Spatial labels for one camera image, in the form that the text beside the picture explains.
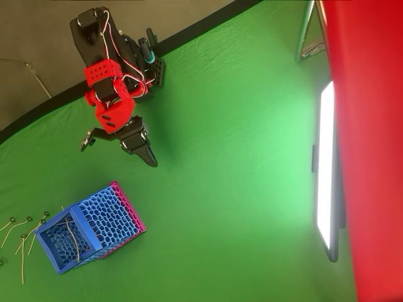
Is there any blue and pink mesh basket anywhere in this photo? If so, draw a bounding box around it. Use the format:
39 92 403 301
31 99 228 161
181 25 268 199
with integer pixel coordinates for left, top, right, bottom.
33 181 147 276

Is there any green table cloth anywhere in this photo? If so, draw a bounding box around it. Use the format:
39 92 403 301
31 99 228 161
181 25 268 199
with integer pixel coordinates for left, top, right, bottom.
0 0 358 302

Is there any thin metal rod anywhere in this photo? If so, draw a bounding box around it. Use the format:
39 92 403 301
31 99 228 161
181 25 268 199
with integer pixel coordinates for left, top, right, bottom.
0 58 53 99

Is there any black led light panel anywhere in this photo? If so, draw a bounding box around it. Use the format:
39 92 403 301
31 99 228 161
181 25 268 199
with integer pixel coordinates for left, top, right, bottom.
311 80 348 264

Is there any chrome tube stand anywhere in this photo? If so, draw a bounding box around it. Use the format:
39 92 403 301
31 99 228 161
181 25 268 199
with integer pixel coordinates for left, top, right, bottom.
295 0 327 63

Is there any small camera on black bracket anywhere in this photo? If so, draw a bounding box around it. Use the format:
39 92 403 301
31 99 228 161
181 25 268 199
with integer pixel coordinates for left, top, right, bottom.
79 126 122 154

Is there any red and white servo cable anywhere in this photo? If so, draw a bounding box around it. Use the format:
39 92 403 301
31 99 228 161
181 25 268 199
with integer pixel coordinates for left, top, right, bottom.
99 9 149 99

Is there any red blurred plastic mount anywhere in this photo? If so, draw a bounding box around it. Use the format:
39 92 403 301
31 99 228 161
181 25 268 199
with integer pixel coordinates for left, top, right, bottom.
320 0 403 302

